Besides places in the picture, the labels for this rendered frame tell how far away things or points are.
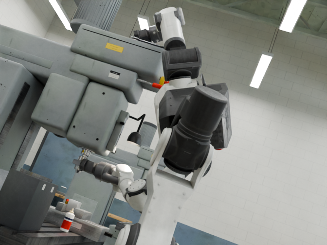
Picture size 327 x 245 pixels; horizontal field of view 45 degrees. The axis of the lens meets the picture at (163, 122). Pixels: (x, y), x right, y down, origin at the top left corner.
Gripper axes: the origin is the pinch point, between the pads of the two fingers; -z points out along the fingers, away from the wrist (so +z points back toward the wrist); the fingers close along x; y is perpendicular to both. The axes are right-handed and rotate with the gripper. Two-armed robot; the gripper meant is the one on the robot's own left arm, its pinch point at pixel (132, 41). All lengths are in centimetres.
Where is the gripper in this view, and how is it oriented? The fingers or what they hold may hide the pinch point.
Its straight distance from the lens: 213.7
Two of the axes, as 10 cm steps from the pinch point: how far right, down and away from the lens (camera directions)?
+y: -1.4, -9.0, 4.0
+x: 3.2, 3.4, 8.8
